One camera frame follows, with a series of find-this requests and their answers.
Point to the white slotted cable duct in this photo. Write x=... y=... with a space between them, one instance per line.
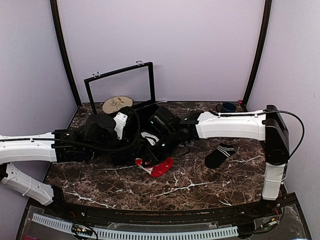
x=122 y=231

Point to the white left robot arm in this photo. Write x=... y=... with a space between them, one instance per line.
x=96 y=136

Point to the black curved front rail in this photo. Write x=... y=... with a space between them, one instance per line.
x=287 y=208

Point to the dark blue mug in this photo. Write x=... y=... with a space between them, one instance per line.
x=226 y=107

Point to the black striped sock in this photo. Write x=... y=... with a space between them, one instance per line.
x=217 y=157

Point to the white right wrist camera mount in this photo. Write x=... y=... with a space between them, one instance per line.
x=152 y=139

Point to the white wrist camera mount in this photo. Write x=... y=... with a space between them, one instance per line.
x=152 y=139
x=120 y=123

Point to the black glass-lid display case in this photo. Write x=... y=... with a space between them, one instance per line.
x=144 y=83

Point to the left black frame post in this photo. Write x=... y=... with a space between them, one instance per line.
x=63 y=51

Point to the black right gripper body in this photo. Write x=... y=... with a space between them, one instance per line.
x=165 y=150

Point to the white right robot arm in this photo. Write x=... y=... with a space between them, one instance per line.
x=263 y=125

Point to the round beige decorated plate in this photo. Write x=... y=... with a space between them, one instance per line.
x=115 y=103

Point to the red white sock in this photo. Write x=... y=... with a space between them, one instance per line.
x=157 y=170

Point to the right black frame post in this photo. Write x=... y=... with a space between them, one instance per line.
x=258 y=52

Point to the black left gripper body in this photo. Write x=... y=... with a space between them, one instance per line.
x=123 y=152

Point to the black frame post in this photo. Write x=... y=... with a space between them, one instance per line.
x=63 y=51
x=258 y=52

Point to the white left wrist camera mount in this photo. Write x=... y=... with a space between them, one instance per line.
x=120 y=123

